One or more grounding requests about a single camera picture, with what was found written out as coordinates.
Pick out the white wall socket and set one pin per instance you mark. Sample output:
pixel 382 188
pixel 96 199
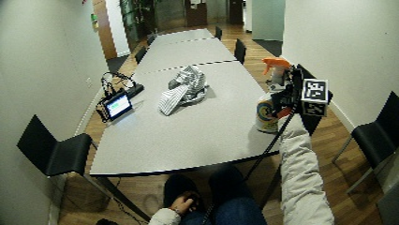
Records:
pixel 90 82

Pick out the brown wooden cabinet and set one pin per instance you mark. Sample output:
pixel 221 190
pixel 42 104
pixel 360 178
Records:
pixel 196 14

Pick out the black shoe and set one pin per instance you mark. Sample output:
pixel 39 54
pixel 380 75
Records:
pixel 228 181
pixel 179 187

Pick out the green wall sign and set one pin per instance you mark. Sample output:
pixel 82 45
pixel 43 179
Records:
pixel 95 21

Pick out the dark floor mat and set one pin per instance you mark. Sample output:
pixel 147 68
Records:
pixel 269 46

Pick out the person's legs in blue jeans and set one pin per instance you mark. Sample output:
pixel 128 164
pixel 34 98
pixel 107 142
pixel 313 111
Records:
pixel 237 212

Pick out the black chair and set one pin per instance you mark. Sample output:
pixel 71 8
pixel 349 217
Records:
pixel 219 32
pixel 240 50
pixel 58 150
pixel 142 54
pixel 313 125
pixel 151 39
pixel 376 137

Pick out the striped grey white cloth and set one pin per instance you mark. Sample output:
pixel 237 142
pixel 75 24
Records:
pixel 186 89

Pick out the wooden door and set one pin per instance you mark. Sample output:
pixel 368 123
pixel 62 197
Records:
pixel 104 28

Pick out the green plant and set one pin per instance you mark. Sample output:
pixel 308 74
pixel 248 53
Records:
pixel 139 18

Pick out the spray bottle with orange trigger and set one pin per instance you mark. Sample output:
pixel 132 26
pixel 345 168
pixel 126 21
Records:
pixel 267 117

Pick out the black flat box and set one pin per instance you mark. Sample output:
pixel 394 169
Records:
pixel 136 89

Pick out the white cube with black markers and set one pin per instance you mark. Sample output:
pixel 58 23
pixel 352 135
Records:
pixel 315 97

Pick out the small monitor with lit screen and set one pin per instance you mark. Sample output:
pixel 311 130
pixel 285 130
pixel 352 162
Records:
pixel 116 106

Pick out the black table leg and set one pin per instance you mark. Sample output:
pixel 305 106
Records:
pixel 124 200

